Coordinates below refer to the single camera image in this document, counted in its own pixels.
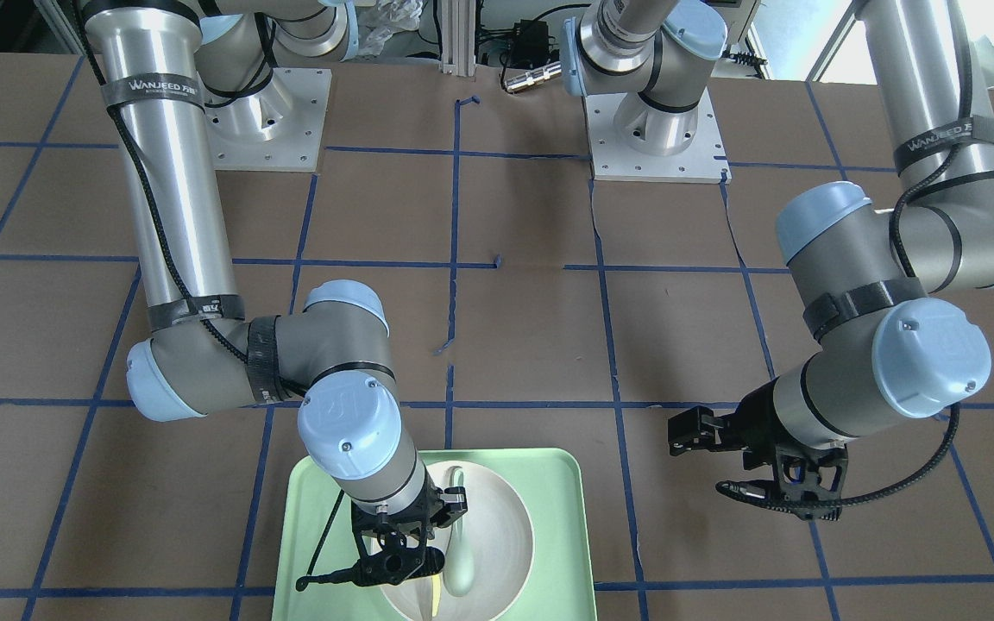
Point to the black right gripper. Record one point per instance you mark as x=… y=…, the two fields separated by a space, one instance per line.
x=455 y=499

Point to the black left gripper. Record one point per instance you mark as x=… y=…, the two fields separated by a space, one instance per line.
x=751 y=420

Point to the yellow plastic fork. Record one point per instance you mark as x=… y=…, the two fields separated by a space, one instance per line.
x=434 y=597

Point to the grey-green plastic spoon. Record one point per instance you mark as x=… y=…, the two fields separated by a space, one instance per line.
x=460 y=552

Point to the white round plate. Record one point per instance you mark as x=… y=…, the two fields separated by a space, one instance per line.
x=498 y=530

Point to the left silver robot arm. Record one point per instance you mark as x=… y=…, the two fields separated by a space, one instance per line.
x=890 y=351

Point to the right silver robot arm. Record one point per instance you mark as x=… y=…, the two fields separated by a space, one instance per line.
x=203 y=355

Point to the light green plastic tray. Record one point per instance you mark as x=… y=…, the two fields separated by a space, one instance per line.
x=560 y=586

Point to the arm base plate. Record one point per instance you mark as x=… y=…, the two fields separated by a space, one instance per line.
x=277 y=129
x=631 y=141

